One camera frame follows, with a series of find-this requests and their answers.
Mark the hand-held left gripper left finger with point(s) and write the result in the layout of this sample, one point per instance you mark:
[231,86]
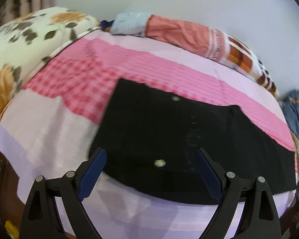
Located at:
[92,174]

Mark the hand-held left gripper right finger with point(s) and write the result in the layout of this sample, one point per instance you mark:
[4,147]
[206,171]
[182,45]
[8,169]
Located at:
[210,176]

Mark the black pants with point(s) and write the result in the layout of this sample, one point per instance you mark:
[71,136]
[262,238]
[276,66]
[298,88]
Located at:
[152,129]

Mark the pink checked bedsheet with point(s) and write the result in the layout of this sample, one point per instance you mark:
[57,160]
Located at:
[77,79]

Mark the yellow object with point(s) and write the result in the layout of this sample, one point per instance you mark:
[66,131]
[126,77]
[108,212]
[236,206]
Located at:
[12,229]

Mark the blue denim cloth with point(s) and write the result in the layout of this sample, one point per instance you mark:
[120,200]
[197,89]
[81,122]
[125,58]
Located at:
[295,114]

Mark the floral print pillow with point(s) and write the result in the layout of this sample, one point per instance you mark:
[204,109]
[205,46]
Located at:
[27,42]

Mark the dark blue cloth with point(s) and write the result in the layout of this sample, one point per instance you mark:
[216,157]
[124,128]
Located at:
[106,25]

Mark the orange plaid folded blanket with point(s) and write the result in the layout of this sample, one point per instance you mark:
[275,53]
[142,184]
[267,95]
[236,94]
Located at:
[179,29]

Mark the brown wooden bed frame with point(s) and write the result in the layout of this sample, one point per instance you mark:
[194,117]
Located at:
[7,191]

